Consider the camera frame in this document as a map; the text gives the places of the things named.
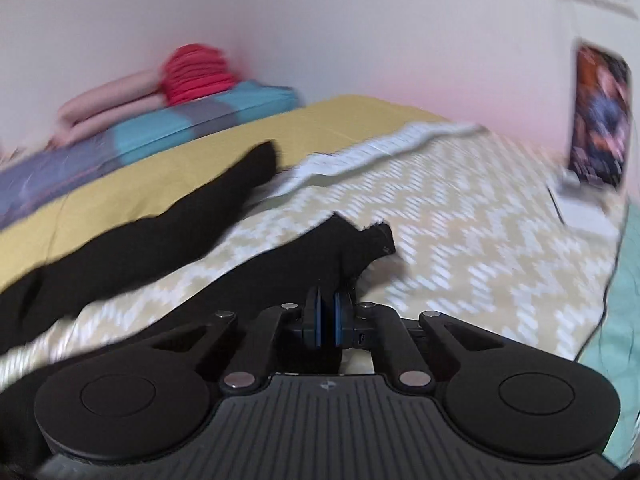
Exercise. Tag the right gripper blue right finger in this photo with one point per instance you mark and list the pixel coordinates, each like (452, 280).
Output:
(344, 320)

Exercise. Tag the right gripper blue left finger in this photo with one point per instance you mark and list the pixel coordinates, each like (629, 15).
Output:
(313, 331)

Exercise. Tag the black knit pants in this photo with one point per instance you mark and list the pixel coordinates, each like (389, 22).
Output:
(134, 254)

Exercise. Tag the beige zigzag patterned bedsheet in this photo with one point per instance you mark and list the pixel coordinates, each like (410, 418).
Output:
(477, 236)

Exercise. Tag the teal patterned mat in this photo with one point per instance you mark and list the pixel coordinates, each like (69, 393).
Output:
(613, 348)

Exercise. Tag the red folded clothes stack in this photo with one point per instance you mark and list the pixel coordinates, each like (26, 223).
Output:
(195, 71)

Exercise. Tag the yellow quilted blanket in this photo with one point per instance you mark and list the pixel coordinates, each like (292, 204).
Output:
(149, 187)

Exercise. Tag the pink folded blanket upper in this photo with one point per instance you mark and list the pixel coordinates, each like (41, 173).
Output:
(112, 94)

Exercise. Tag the pink folded blanket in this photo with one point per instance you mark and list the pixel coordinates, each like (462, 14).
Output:
(112, 94)
(67, 133)

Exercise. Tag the pink folded blanket lower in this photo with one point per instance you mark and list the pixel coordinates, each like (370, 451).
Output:
(67, 133)

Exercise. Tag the blue plaid folded quilt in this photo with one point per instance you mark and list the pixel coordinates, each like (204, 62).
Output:
(48, 175)

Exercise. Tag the colourful wall poster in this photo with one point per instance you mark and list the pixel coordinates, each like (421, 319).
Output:
(602, 116)

